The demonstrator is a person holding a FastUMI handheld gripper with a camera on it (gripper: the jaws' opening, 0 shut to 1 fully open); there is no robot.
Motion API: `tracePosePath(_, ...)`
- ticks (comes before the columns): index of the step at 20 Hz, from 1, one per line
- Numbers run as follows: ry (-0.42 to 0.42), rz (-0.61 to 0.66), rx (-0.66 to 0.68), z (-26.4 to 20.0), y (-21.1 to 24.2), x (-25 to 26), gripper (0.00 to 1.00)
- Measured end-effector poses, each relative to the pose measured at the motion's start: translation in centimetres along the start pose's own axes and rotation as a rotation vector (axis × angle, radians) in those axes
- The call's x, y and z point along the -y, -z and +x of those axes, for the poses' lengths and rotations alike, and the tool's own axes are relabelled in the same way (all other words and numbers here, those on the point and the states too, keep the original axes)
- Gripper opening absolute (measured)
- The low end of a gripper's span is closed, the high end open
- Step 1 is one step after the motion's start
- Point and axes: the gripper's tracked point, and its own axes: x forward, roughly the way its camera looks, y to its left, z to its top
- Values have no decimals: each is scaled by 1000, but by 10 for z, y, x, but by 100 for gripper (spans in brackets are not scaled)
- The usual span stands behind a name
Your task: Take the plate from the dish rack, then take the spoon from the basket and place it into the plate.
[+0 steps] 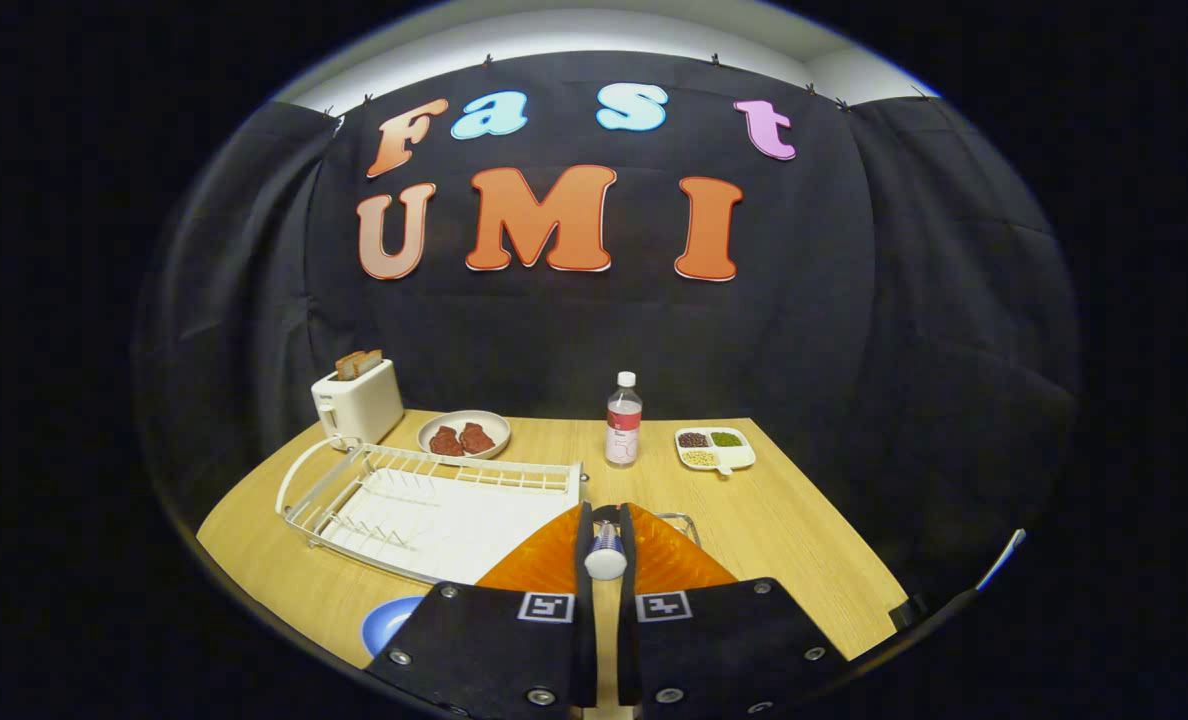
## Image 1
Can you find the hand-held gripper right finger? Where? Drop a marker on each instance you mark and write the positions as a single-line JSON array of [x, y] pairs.
[[724, 650]]

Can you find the white toaster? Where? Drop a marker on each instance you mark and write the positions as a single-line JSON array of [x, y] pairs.
[[359, 405]]

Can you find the reddish brown meat piece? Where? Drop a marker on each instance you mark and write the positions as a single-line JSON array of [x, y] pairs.
[[477, 438], [445, 442]]

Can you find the blue plate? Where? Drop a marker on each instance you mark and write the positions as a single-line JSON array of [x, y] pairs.
[[389, 628]]

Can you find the black backdrop cloth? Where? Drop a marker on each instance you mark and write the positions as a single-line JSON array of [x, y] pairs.
[[854, 350]]

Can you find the white divided dish with beans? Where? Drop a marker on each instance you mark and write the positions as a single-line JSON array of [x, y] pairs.
[[739, 455]]

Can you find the clear plastic bottle red label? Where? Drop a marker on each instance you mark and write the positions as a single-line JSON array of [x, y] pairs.
[[623, 430]]

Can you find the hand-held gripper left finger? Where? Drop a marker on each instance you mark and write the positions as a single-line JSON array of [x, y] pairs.
[[494, 650]]

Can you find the brown toast slice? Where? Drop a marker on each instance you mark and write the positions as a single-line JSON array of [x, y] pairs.
[[371, 361], [347, 366]]

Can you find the small beige plate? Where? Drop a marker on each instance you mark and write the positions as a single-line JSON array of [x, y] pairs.
[[489, 428]]

